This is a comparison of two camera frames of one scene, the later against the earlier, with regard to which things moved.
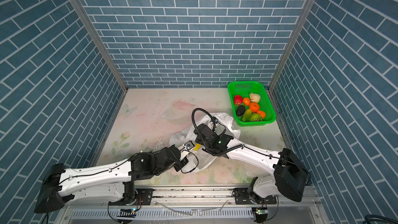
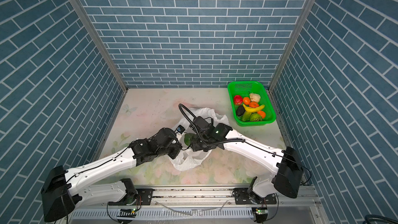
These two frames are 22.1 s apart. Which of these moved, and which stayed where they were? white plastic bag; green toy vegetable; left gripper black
Moved: left gripper black; white plastic bag
Stayed: green toy vegetable
